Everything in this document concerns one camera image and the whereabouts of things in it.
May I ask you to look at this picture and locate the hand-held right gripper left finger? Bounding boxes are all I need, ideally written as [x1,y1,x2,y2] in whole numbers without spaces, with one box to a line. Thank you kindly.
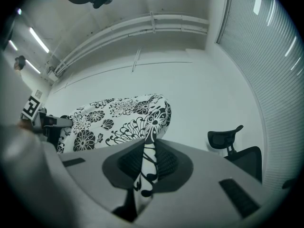
[57,139,146,223]

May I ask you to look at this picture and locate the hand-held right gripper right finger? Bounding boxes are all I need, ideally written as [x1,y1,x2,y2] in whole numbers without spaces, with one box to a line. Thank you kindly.
[132,139,274,228]

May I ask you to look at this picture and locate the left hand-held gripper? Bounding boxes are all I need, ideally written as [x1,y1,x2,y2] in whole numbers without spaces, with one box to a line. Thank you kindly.
[20,95,75,150]

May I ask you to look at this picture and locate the round floral cushion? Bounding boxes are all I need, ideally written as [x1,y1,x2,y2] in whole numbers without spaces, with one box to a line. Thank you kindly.
[57,94,172,198]

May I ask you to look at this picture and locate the black chair with tilted headrest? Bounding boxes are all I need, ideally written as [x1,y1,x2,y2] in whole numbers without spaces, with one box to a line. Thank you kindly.
[207,124,297,190]

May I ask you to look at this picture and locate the ceiling light bar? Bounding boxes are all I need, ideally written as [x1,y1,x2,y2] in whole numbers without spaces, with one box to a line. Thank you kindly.
[8,39,19,52]
[29,27,50,54]
[24,59,41,75]

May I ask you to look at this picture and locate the white ceiling pipes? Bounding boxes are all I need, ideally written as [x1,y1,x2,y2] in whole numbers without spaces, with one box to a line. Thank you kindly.
[47,11,210,76]

